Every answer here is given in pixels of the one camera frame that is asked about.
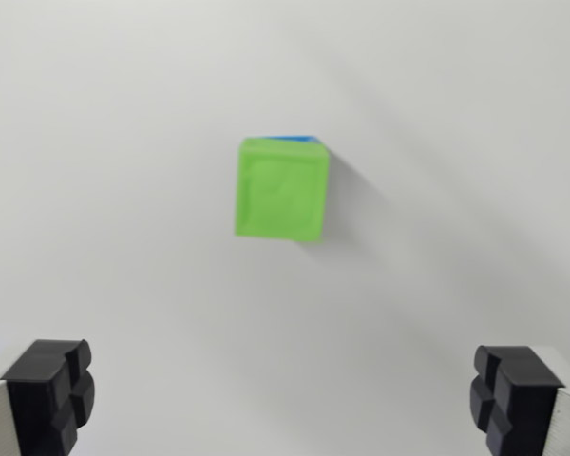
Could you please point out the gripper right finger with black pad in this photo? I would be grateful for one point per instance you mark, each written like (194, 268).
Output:
(522, 404)

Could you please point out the blue embossed cube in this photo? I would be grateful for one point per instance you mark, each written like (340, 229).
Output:
(292, 138)

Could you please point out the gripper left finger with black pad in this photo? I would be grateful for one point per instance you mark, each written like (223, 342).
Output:
(38, 404)

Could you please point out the green embossed cube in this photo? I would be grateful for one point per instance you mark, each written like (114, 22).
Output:
(280, 190)

